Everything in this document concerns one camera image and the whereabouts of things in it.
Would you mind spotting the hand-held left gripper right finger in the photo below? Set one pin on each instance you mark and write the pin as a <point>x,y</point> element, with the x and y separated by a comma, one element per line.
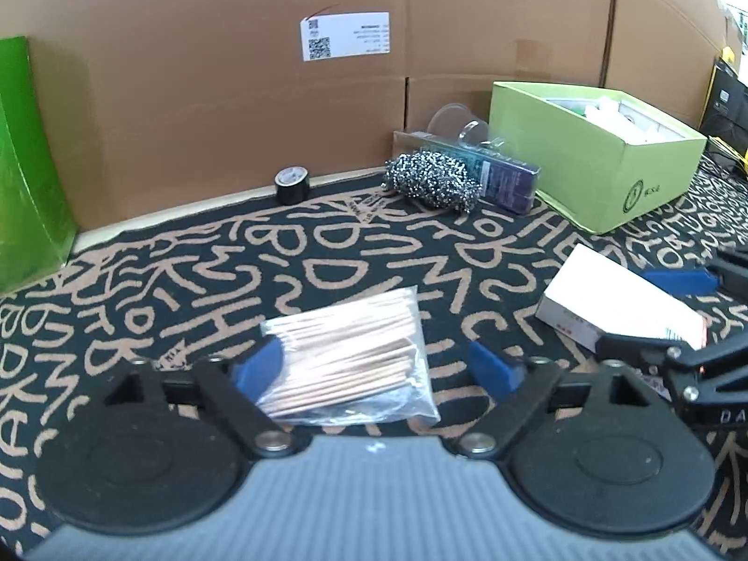
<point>494,368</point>

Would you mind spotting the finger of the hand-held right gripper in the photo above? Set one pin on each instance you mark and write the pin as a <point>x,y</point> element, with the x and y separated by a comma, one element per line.
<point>637,348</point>
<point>678,281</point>

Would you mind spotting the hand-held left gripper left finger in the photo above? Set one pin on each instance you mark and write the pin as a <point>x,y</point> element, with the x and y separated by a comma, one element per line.
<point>257,365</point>

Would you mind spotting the white box with red print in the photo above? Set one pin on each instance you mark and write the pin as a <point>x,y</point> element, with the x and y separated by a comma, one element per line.
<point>608,298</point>

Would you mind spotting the bag of wooden sticks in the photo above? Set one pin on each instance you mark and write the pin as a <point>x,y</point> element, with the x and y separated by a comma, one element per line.
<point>350,345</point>

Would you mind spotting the light green cardboard box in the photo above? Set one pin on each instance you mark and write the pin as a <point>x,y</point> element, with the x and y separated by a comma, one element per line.
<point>584,175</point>

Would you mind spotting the black tape roll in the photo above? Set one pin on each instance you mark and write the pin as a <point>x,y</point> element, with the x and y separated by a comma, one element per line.
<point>292,187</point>

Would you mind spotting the white packaging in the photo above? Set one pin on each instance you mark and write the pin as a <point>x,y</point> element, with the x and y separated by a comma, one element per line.
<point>613,111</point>

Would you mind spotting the black and yellow box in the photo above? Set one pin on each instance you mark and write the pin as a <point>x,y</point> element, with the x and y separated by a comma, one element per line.
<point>727,99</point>

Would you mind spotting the dark transparent box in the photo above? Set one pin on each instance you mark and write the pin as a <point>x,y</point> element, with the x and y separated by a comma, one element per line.
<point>508,178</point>

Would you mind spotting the steel wool scrubber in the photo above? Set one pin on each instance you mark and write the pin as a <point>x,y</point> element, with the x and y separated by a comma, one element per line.
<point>432,178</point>

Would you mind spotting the plain cardboard box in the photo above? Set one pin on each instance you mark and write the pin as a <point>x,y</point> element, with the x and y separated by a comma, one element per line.
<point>660,41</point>

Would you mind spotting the clear plastic cup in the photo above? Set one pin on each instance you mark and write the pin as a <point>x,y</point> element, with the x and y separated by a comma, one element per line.
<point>450,120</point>

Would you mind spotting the bright green box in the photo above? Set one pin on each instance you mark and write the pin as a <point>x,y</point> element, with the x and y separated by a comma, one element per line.
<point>29,187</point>

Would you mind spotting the large cardboard box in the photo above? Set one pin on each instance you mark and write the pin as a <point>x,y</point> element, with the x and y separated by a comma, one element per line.
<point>175,70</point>

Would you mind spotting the white shipping label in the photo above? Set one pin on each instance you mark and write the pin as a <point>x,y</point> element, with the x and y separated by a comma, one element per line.
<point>345,35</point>

